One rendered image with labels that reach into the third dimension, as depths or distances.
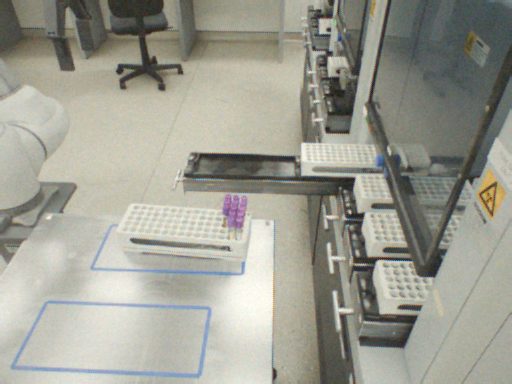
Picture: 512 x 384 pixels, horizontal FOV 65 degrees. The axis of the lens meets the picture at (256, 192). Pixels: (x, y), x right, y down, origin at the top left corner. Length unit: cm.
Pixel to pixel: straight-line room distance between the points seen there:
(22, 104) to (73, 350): 79
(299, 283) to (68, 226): 115
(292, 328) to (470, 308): 121
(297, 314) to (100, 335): 112
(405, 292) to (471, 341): 19
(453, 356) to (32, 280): 84
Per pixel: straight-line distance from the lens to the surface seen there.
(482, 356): 77
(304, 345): 176
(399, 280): 90
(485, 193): 61
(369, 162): 119
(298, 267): 199
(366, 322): 88
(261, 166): 123
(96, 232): 107
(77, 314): 92
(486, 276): 61
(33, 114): 140
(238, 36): 474
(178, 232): 92
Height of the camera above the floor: 152
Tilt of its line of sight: 39 degrees down
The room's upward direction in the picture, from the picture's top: straight up
